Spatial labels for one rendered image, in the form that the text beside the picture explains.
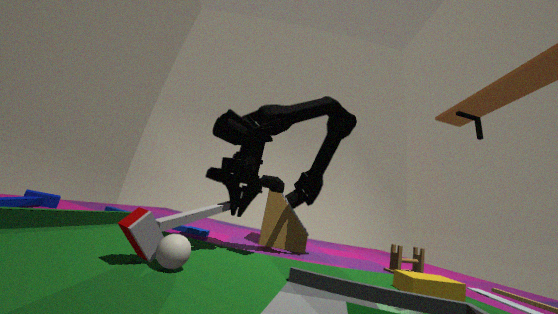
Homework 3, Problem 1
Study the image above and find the white ball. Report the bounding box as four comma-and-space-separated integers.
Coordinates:
156, 233, 191, 269

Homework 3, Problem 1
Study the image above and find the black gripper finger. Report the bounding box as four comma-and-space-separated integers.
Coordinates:
237, 185, 263, 217
222, 182, 242, 216

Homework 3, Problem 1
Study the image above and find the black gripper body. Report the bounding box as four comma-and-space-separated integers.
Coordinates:
206, 148, 285, 193

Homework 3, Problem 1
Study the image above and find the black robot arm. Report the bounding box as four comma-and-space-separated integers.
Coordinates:
212, 96, 357, 209

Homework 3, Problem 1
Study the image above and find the grey golf putter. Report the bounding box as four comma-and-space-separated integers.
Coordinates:
118, 198, 241, 263

